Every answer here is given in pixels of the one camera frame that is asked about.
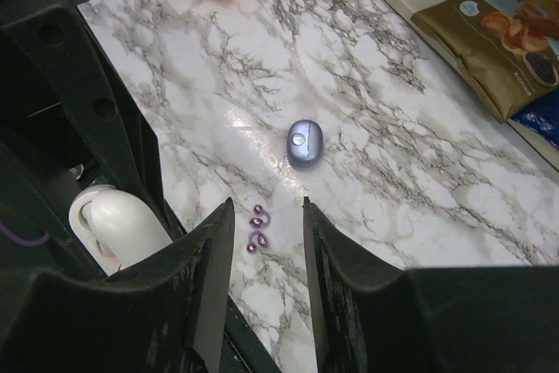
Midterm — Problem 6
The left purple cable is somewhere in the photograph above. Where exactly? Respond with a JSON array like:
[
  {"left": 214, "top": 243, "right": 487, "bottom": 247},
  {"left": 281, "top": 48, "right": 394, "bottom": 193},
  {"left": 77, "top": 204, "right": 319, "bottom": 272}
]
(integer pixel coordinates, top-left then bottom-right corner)
[{"left": 0, "top": 219, "right": 52, "bottom": 246}]

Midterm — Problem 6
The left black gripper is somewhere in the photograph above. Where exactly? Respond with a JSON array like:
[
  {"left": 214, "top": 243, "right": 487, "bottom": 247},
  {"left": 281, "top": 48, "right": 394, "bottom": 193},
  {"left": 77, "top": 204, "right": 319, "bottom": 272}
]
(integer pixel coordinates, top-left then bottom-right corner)
[{"left": 1, "top": 0, "right": 183, "bottom": 277}]

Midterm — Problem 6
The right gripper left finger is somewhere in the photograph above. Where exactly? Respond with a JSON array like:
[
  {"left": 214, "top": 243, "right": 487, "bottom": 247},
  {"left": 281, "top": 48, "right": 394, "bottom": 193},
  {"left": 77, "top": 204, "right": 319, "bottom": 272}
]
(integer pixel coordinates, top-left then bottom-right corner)
[{"left": 1, "top": 200, "right": 235, "bottom": 372}]

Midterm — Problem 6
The lavender earbud charging case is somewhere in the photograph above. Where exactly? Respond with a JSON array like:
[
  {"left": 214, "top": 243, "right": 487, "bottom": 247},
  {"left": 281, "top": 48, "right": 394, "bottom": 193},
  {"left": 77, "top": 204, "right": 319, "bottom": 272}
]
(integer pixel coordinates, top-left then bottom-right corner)
[{"left": 286, "top": 120, "right": 324, "bottom": 169}]

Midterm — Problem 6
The gold brown snack bag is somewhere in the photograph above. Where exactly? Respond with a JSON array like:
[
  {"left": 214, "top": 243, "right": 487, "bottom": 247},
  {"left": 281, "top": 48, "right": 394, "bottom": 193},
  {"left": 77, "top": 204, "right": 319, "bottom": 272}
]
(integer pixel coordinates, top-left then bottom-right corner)
[{"left": 411, "top": 0, "right": 558, "bottom": 122}]

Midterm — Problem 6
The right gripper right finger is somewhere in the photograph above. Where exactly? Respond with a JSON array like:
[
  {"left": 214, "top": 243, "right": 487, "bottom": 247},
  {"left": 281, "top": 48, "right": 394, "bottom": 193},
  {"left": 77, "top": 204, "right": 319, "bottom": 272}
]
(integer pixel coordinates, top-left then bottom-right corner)
[{"left": 303, "top": 201, "right": 558, "bottom": 372}]

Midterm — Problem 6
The blue Doritos bag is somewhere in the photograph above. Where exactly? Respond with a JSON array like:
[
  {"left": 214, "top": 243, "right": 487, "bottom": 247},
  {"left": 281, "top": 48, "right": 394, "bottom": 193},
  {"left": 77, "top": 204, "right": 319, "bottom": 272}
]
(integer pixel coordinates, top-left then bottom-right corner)
[{"left": 512, "top": 90, "right": 559, "bottom": 149}]

